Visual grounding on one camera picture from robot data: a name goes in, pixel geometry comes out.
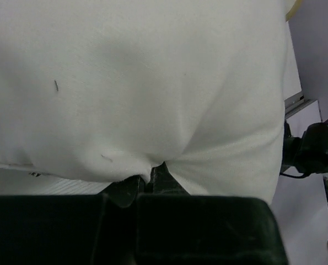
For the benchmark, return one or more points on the aluminium table frame rail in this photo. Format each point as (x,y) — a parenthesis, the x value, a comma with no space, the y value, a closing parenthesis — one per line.
(296,103)

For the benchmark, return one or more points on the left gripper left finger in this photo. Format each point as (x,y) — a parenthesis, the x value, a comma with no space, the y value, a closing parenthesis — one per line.
(70,229)

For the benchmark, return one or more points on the white pillow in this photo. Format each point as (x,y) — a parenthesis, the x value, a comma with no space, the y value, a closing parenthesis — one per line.
(104,90)

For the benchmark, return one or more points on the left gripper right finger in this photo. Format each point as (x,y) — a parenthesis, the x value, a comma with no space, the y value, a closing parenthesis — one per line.
(174,227)

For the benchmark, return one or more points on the blue beige white checked pillowcase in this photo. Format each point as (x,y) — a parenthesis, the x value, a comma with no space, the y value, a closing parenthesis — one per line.
(291,7)

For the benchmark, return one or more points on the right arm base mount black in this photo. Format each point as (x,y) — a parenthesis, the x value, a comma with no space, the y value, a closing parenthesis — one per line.
(309,153)

